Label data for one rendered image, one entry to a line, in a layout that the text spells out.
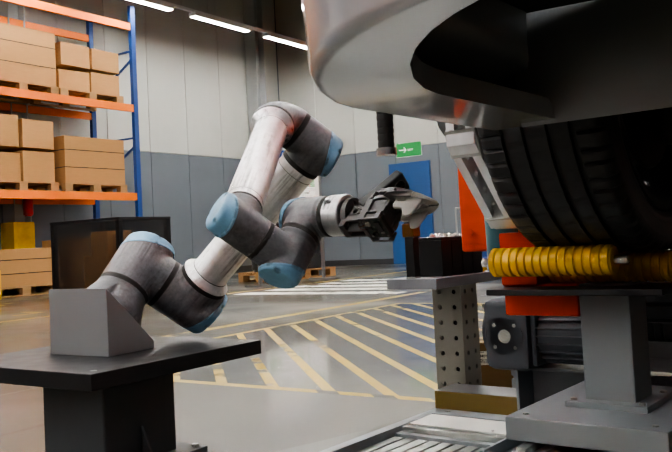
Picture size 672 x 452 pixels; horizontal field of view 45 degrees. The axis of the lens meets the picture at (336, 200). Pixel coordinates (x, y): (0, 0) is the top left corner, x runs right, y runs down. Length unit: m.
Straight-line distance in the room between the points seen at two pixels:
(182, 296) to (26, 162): 10.35
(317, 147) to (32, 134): 10.73
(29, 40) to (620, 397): 11.90
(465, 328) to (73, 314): 1.14
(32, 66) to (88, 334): 10.79
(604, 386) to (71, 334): 1.38
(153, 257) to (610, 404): 1.32
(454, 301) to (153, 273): 0.90
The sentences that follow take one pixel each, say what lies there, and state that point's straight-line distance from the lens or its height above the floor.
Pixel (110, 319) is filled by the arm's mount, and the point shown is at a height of 0.40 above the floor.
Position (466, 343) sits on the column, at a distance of 2.54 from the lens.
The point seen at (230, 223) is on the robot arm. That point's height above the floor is 0.62.
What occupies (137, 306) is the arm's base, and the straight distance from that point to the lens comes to 2.32.
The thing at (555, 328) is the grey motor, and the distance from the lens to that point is 2.03.
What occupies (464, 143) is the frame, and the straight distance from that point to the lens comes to 1.54.
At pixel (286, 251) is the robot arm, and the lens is 1.70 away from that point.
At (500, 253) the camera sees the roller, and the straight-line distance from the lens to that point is 1.65.
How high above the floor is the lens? 0.57
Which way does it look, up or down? 3 degrees up
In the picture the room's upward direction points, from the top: 3 degrees counter-clockwise
